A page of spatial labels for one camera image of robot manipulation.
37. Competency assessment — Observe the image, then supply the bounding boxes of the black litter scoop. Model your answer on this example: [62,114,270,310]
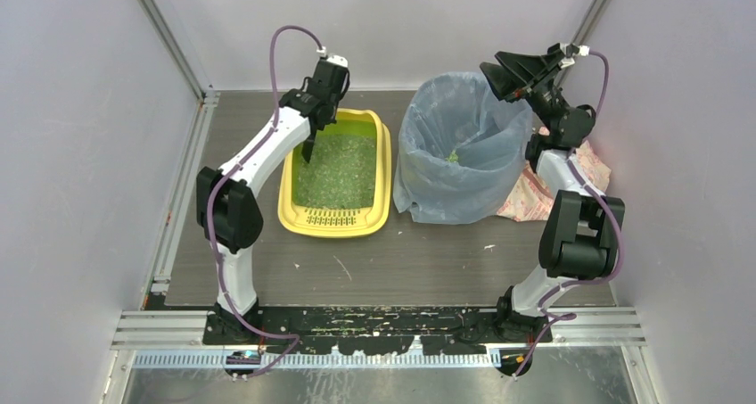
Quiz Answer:
[301,129,317,163]

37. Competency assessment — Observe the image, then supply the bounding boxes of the yellow litter box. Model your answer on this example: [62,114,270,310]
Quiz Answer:
[277,108,392,238]

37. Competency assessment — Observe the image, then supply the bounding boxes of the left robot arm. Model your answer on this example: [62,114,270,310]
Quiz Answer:
[195,55,349,341]

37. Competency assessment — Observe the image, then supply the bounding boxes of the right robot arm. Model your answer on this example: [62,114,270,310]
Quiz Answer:
[480,44,625,341]

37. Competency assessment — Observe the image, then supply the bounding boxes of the green cat litter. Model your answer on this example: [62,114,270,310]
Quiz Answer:
[293,134,377,210]

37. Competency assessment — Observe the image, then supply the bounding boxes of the blue bag lined bin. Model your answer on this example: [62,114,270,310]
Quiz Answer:
[392,72,534,225]

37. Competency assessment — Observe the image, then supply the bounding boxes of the pink patterned cloth bag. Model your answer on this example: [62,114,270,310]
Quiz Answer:
[497,142,612,222]

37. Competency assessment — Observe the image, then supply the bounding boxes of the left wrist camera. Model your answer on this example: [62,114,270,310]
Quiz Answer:
[316,46,349,69]

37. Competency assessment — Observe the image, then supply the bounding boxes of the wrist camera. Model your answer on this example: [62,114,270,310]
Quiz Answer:
[558,43,590,70]
[316,46,349,69]

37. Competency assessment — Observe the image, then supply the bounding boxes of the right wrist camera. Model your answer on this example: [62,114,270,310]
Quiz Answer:
[558,43,590,70]

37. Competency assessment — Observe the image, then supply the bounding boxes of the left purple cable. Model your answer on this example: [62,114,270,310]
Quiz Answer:
[205,25,327,380]

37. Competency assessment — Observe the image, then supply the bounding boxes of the purple cable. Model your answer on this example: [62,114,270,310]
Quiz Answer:
[205,25,327,380]
[512,49,626,379]

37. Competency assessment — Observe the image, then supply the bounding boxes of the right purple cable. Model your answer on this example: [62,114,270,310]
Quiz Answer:
[512,49,626,379]

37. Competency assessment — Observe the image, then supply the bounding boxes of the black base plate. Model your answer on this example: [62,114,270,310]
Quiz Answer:
[202,305,552,356]

